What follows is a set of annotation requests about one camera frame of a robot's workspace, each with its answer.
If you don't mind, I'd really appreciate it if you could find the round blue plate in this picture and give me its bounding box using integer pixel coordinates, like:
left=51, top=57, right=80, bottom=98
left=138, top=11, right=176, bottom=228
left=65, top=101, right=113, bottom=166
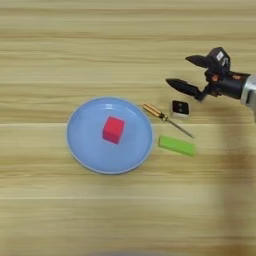
left=65, top=96, right=154, bottom=176

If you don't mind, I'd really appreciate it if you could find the black box with white label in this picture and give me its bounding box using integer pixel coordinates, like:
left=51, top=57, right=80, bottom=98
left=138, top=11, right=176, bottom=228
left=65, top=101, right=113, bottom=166
left=206, top=46, right=231, bottom=73

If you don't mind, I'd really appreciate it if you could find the red cube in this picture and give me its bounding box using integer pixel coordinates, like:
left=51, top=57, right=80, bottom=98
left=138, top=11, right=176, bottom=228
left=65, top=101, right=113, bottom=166
left=101, top=115, right=126, bottom=145

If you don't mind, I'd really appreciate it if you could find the small black white square box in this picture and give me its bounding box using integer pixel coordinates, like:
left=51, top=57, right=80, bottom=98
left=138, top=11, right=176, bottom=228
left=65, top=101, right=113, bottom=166
left=170, top=99, right=191, bottom=120

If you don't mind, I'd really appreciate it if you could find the screwdriver with amber handle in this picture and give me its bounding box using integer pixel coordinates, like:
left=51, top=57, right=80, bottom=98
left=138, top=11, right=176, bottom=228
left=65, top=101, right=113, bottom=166
left=142, top=102, right=195, bottom=139

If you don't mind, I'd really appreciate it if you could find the green rectangular block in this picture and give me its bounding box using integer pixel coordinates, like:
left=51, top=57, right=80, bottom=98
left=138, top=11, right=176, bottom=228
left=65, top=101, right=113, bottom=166
left=157, top=134, right=197, bottom=158

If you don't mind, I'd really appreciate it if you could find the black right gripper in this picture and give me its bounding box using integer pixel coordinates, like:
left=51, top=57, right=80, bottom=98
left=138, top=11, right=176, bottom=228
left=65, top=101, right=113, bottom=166
left=165, top=54, right=251, bottom=103

